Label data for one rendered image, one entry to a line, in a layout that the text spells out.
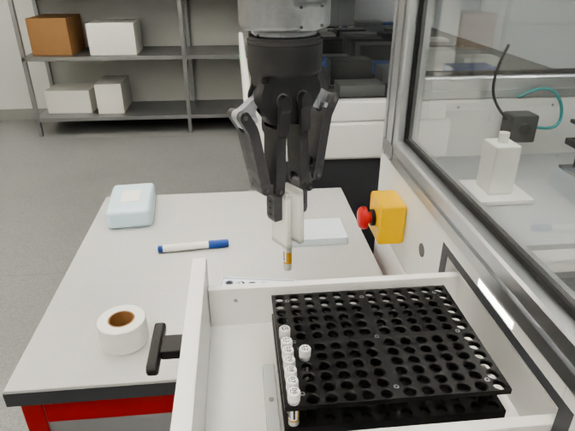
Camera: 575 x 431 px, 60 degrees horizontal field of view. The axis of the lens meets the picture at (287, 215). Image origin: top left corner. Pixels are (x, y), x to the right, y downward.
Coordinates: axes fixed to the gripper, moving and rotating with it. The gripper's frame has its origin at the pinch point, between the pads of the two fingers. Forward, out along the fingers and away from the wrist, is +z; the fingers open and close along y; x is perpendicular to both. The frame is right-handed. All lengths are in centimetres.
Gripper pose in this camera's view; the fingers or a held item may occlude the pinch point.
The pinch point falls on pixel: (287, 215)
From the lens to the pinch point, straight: 58.3
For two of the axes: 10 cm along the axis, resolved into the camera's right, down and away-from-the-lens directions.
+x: -6.0, -3.6, 7.2
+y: 8.0, -2.8, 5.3
